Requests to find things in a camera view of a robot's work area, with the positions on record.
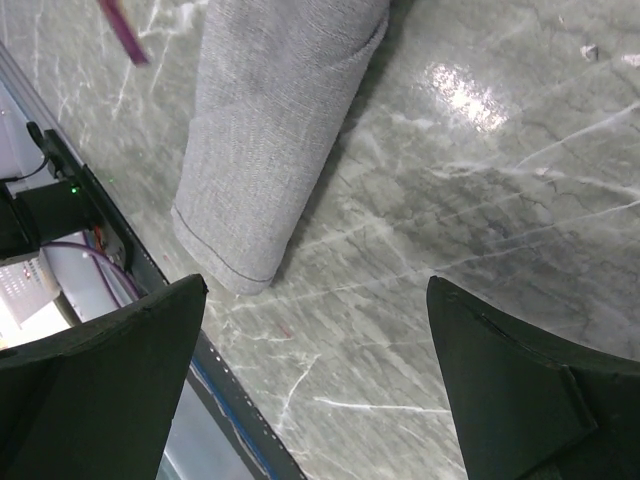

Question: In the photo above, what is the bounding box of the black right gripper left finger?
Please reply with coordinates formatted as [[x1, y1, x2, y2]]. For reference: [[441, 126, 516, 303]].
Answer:
[[1, 274, 207, 479]]

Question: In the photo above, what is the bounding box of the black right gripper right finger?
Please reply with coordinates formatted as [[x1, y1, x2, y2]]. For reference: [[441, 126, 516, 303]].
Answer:
[[426, 277, 639, 479]]

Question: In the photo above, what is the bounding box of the grey cloth napkin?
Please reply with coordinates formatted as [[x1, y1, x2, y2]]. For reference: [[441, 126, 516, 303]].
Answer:
[[172, 1, 390, 295]]

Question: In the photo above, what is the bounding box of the iridescent purple knife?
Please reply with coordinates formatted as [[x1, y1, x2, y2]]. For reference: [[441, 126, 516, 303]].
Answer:
[[98, 0, 149, 66]]

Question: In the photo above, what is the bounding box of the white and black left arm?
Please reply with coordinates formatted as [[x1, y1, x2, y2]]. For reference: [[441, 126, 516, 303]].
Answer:
[[1, 181, 101, 266]]

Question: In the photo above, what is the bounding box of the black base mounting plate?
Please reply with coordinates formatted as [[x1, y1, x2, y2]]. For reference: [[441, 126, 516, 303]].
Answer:
[[26, 121, 305, 479]]

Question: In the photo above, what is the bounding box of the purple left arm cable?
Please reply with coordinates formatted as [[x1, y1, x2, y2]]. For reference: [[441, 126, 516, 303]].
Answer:
[[42, 241, 141, 306]]

